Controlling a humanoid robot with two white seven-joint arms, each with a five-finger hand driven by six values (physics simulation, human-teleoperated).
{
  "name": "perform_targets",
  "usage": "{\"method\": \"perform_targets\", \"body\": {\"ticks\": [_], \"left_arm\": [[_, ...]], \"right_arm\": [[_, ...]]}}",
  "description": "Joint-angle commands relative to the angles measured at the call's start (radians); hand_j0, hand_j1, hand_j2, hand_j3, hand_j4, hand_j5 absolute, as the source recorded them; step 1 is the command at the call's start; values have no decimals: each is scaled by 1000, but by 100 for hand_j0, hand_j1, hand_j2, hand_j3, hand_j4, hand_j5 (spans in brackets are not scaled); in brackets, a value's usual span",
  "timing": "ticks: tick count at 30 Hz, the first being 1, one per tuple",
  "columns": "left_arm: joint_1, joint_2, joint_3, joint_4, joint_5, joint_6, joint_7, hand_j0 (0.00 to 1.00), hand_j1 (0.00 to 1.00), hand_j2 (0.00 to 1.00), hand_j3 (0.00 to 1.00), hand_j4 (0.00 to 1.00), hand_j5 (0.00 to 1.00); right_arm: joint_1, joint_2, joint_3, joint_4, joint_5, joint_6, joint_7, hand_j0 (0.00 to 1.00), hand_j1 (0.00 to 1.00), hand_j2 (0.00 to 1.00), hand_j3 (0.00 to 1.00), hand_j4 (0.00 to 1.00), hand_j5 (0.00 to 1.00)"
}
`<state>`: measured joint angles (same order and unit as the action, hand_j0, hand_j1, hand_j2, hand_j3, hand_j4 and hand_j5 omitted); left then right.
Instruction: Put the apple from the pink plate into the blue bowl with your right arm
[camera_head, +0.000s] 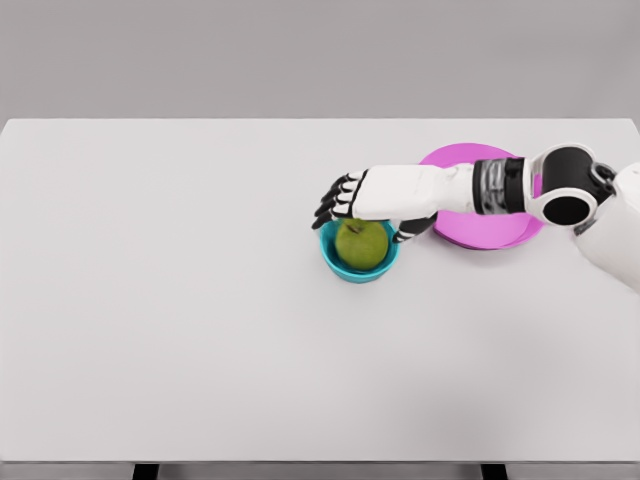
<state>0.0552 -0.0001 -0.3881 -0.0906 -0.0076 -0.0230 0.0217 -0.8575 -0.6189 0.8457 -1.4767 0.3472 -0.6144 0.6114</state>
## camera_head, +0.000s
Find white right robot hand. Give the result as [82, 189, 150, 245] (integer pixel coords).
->
[310, 165, 441, 245]

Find green apple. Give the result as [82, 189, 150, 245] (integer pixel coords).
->
[334, 217, 390, 272]

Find blue bowl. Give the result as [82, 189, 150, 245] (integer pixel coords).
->
[319, 217, 402, 285]

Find pink plate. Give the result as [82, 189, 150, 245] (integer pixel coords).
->
[417, 143, 547, 252]

